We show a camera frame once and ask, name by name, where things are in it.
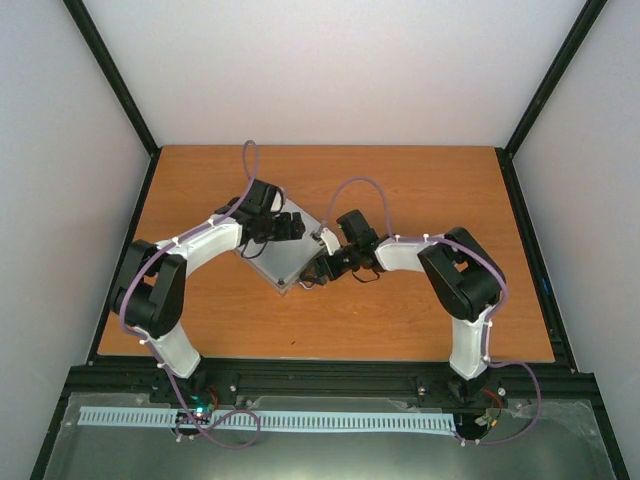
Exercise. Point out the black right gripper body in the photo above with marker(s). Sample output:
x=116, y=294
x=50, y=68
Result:
x=346, y=266

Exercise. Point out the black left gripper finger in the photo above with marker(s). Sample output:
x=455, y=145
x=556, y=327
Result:
x=294, y=220
x=294, y=232

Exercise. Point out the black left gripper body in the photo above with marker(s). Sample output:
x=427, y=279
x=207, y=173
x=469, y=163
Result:
x=269, y=232

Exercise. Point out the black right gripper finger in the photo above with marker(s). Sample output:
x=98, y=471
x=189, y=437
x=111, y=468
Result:
x=310, y=280
x=321, y=265

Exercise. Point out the aluminium poker case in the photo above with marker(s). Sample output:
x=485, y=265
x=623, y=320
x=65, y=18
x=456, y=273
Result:
x=281, y=263

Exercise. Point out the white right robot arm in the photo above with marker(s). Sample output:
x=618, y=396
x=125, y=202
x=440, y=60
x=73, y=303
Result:
x=468, y=284

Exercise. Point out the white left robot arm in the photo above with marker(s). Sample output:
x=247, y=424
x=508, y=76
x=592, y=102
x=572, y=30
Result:
x=149, y=292

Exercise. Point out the green lit circuit board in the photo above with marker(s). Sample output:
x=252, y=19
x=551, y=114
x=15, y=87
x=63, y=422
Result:
x=205, y=406

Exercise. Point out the metal front plate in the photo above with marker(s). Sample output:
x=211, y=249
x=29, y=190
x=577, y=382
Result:
x=558, y=440

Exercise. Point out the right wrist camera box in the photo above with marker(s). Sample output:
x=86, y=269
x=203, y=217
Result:
x=352, y=227

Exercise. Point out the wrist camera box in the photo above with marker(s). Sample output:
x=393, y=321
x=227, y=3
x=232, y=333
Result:
x=264, y=199
x=352, y=227

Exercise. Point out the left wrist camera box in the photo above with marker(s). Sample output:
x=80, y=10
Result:
x=264, y=199

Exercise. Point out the left black side rail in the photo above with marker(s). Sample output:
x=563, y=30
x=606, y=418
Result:
x=131, y=230

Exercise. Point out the black side rail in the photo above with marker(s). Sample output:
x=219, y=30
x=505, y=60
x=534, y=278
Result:
x=562, y=351
x=131, y=230

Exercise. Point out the left black frame post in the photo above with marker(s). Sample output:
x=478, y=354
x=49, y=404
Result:
x=100, y=52

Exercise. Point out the black frame post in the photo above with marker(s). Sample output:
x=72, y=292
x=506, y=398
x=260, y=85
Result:
x=100, y=52
x=570, y=46

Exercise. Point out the right black side rail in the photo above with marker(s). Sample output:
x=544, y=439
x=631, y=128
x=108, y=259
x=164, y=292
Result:
x=562, y=351

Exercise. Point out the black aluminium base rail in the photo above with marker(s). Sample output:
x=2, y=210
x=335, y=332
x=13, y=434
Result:
x=423, y=384

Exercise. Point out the white slotted cable duct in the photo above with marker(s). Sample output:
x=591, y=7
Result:
x=270, y=421

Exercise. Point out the right black frame post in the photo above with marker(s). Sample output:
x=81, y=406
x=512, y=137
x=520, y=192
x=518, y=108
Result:
x=570, y=46

